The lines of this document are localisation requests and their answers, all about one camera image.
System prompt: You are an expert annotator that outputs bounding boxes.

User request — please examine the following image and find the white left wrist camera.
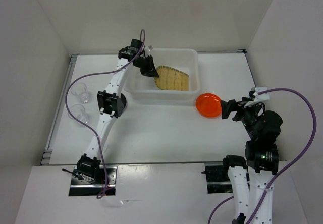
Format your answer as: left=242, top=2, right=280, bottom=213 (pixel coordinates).
left=144, top=45, right=153, bottom=56

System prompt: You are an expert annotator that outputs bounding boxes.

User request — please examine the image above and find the clear plastic cup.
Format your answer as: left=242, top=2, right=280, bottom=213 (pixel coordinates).
left=70, top=82, right=90, bottom=103
left=68, top=104, right=88, bottom=124

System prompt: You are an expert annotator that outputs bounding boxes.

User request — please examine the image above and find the clear plastic cup far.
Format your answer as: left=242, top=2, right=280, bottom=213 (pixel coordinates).
left=70, top=82, right=90, bottom=103

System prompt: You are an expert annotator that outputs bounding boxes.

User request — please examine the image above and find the clear plastic bin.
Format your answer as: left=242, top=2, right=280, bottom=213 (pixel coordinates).
left=124, top=48, right=200, bottom=106

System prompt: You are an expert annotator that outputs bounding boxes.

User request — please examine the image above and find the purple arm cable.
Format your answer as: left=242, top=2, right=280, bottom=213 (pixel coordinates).
left=65, top=29, right=147, bottom=200
left=208, top=87, right=317, bottom=224

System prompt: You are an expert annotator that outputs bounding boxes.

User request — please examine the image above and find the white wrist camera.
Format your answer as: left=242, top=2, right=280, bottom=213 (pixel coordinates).
left=245, top=86, right=270, bottom=107
left=144, top=45, right=153, bottom=56

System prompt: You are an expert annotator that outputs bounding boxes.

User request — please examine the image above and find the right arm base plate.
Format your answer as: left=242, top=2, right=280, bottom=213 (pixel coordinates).
left=201, top=161, right=233, bottom=194

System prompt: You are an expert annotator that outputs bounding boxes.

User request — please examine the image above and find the clear plastic cup near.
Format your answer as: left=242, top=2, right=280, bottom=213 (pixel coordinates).
left=68, top=104, right=88, bottom=124

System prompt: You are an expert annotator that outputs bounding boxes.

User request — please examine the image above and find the orange plastic plate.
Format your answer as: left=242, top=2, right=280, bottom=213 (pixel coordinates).
left=195, top=93, right=222, bottom=118

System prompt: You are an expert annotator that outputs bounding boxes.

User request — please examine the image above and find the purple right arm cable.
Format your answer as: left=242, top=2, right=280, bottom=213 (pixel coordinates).
left=208, top=87, right=317, bottom=224

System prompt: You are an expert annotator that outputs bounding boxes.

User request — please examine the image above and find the woven bamboo tray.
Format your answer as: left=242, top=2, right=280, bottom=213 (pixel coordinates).
left=154, top=65, right=189, bottom=91

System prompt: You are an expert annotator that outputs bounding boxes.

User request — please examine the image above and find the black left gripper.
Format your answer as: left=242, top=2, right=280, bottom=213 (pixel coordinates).
left=134, top=54, right=159, bottom=78

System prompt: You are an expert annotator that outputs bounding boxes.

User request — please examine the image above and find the black round dish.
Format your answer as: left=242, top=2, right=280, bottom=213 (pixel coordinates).
left=115, top=93, right=127, bottom=118

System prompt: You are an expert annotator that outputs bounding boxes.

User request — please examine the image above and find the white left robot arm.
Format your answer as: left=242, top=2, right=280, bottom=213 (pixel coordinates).
left=77, top=39, right=159, bottom=184

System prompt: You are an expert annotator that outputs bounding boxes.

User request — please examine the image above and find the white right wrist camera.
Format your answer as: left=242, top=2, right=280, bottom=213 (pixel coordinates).
left=245, top=86, right=270, bottom=107

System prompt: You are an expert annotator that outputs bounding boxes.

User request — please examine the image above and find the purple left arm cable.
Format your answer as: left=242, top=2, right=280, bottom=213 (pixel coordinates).
left=65, top=29, right=147, bottom=200

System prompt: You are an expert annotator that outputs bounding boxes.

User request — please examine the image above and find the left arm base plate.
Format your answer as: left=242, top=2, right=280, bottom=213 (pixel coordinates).
left=69, top=165, right=117, bottom=196

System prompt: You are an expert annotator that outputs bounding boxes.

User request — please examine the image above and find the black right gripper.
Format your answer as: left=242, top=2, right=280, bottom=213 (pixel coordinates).
left=220, top=95, right=262, bottom=139

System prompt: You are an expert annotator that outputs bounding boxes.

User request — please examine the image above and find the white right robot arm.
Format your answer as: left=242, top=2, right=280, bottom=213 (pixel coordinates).
left=220, top=98, right=283, bottom=223

